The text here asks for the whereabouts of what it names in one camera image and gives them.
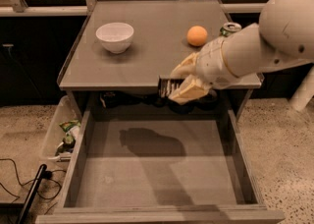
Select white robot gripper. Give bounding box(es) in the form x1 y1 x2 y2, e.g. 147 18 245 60
168 37 240 105

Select black rxbar chocolate bar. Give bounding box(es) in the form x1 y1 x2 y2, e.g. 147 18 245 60
158 78 183 98

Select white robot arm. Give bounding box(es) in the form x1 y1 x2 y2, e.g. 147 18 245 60
169 0 314 104

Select grey cabinet with counter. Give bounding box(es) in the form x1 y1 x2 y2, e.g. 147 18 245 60
56 0 265 124

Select dark items behind drawer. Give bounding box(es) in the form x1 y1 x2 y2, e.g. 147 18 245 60
99 90 219 114

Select open grey top drawer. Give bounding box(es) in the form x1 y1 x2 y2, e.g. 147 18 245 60
36 110 285 224

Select orange fruit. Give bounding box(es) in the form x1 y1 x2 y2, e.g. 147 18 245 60
186 26 208 46

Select green soda can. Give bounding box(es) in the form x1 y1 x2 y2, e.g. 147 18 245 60
220 22 242 36

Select white ceramic bowl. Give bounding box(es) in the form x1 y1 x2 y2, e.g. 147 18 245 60
95 23 134 54

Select white pole leg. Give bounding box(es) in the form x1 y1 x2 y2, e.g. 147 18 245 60
289 66 314 111

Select green snack packet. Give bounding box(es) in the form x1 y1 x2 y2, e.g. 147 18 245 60
59 120 80 133

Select clear plastic bin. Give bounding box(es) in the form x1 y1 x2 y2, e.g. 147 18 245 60
39 96 77 170

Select black bar on floor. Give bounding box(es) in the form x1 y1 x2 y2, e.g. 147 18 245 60
15 164 47 224

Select black floor cable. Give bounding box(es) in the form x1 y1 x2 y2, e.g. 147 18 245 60
0 158 67 216

